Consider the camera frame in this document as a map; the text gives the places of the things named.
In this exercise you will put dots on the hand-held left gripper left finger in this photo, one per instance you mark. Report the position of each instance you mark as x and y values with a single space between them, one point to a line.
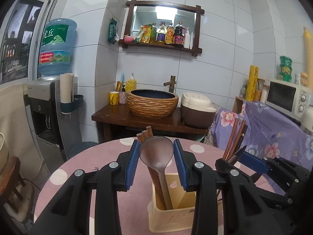
132 166

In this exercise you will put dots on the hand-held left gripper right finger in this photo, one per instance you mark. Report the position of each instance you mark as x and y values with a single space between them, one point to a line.
183 166

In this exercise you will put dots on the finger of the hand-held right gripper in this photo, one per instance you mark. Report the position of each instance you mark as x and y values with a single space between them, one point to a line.
256 164
223 166

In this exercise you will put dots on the large metal spoon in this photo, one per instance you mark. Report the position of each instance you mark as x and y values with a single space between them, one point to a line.
156 154

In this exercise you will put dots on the beige perforated utensil holder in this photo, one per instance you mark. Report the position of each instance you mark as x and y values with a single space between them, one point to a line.
171 215

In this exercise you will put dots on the purple floral cloth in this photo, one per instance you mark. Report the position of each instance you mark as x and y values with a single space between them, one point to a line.
269 129

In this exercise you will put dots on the dark wooden counter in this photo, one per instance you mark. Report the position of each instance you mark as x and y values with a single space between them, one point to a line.
112 117

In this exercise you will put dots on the dark blue trash bin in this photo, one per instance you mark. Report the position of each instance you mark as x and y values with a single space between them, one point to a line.
82 149

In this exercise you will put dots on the beige brown rice cooker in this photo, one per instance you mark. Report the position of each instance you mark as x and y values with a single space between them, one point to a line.
198 112

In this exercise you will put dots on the wooden box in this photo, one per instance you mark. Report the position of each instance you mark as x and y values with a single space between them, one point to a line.
238 105

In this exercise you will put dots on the woven pattern wash basin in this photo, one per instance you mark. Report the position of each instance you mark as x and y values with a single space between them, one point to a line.
152 106

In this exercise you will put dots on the white plastic bottle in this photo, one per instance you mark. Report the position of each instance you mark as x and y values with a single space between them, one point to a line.
264 96

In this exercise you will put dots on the small woven jar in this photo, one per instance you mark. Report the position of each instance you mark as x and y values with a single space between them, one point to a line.
257 95

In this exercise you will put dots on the small patterned pump bottle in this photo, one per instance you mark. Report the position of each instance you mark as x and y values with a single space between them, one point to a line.
123 96

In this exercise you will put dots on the white microwave oven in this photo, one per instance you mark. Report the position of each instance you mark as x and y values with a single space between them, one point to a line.
281 98

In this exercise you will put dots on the yellow cup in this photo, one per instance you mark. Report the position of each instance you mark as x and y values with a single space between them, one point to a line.
114 98

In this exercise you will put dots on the yellow printed roll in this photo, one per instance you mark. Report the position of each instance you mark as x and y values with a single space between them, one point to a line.
251 83

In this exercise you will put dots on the yellow toothbrush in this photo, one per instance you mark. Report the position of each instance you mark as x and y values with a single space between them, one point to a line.
118 86

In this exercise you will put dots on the yellow pump soap bottle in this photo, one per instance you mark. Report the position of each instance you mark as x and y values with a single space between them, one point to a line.
131 84

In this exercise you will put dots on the brass faucet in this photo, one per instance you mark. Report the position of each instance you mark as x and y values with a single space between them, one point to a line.
172 83

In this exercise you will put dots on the light blue toothbrush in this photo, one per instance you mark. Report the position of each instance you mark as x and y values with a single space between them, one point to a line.
121 82

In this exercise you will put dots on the white cup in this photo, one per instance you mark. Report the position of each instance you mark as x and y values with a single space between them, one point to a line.
297 78

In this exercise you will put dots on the stack of green bowls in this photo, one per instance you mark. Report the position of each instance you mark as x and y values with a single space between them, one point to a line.
286 68

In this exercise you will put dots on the grey water dispenser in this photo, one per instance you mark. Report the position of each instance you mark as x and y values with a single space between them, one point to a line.
41 117

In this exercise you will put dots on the dark wooden stool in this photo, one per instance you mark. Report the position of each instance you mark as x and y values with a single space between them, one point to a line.
9 176

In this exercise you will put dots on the white tall bottle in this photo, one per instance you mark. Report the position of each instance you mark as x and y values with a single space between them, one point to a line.
187 40

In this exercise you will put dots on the pink round container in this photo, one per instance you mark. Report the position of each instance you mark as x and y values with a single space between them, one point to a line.
128 39

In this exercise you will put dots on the dark soy sauce bottle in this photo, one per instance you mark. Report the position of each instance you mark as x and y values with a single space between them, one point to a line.
179 38

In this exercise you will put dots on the yellow label brown bottle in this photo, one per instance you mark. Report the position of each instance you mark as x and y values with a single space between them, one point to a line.
169 36

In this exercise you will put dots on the yellow green seasoning packet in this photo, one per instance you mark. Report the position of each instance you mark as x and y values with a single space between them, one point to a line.
144 35

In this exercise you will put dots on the purple label oil bottle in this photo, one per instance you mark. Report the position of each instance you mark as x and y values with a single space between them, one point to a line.
161 35

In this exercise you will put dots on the green glass bottle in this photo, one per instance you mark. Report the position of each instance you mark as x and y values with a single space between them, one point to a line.
153 34

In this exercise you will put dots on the blue water bottle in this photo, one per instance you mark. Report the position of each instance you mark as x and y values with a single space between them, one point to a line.
57 46

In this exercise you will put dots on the wooden framed mirror shelf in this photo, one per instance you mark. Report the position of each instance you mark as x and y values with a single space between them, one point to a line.
161 12

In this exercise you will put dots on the window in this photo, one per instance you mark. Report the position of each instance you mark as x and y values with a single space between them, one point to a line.
22 34

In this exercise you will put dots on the teal wall holder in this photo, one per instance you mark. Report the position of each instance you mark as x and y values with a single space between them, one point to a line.
73 104

